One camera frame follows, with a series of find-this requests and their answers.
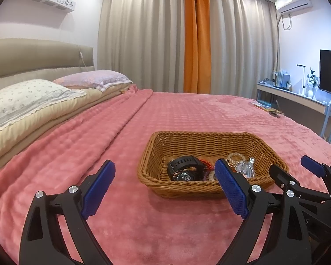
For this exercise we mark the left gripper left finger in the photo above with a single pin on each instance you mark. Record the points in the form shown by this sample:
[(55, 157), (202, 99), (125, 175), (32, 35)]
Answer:
[(42, 241)]

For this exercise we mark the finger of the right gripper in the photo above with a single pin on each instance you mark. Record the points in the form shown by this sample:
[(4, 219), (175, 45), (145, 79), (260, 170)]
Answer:
[(321, 170), (287, 182)]

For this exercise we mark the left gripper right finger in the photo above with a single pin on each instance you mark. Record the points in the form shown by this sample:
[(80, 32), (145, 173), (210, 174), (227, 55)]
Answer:
[(287, 240)]

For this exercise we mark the crystal butterfly hair clip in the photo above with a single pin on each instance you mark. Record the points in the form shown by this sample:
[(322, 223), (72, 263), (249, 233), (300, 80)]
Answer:
[(246, 168)]

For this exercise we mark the black smart watch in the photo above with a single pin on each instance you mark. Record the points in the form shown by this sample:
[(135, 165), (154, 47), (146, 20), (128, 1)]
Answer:
[(186, 168)]

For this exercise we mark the white desk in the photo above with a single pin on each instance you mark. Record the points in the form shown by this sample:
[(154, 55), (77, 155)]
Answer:
[(315, 105)]

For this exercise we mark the colourful booklet on bed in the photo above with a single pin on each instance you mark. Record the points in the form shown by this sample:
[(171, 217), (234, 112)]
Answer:
[(271, 111)]

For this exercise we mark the white desk lamp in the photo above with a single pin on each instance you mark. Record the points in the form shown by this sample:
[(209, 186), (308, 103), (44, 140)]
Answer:
[(302, 89)]

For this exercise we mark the white vase with plant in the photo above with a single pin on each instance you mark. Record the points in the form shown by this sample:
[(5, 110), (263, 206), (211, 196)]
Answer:
[(311, 84)]

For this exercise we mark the pink fleece blanket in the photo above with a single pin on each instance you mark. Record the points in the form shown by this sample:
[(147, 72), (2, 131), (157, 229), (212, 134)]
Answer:
[(145, 218)]

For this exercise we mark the beige quilt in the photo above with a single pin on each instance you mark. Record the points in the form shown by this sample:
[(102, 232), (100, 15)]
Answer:
[(16, 137)]

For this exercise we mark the brown wicker basket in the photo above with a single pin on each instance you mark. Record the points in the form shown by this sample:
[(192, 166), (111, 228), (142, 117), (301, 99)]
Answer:
[(165, 146)]

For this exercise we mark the white floral pillow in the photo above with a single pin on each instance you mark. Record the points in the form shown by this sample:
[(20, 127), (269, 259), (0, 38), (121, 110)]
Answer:
[(23, 99)]

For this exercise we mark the orange curtain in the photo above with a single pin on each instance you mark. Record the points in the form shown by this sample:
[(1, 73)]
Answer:
[(198, 58)]

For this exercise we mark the purple lace pillow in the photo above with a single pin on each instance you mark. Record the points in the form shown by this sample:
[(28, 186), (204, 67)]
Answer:
[(99, 80)]

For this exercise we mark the white air conditioner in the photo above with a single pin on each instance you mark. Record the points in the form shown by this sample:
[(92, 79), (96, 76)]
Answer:
[(290, 6)]

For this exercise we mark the beige upholstered headboard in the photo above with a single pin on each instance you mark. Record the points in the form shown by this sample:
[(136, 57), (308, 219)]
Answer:
[(26, 59)]

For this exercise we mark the beige curtain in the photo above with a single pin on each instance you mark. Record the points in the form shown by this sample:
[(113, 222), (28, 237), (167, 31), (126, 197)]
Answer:
[(145, 40)]

